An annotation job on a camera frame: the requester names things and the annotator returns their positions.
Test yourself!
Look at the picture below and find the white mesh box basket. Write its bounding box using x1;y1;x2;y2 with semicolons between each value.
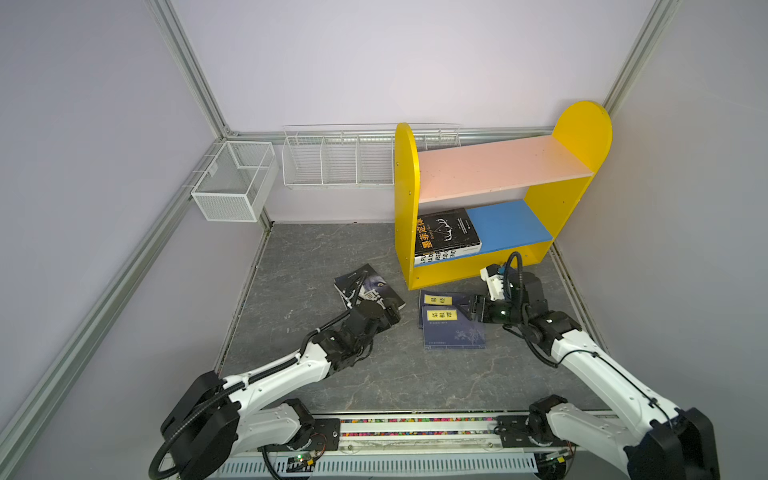
192;141;279;223

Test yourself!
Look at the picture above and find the white wire rack basket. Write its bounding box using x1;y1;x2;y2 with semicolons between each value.
280;123;463;191

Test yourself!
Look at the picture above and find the blue book under stack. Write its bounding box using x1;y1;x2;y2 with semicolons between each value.
418;290;471;329

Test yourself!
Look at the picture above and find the white booklet black text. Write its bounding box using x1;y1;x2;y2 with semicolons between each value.
414;246;481;267

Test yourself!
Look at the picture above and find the dark eye cover book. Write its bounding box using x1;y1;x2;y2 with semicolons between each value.
334;263;405;310

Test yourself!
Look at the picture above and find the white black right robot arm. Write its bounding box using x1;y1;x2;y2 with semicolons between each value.
468;251;720;479

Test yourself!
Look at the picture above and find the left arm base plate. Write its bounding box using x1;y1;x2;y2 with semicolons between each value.
267;417;341;452

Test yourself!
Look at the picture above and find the yellow pink blue bookshelf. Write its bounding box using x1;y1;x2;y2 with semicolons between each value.
394;101;613;290

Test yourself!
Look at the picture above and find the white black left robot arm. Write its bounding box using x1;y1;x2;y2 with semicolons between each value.
148;271;405;479

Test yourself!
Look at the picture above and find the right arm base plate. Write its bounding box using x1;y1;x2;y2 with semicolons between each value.
493;415;568;448

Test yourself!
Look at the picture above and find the black book orange title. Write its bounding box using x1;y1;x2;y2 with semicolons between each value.
414;208;482;257

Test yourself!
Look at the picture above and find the blue book front stack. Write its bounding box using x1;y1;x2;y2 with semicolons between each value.
421;305;486;350

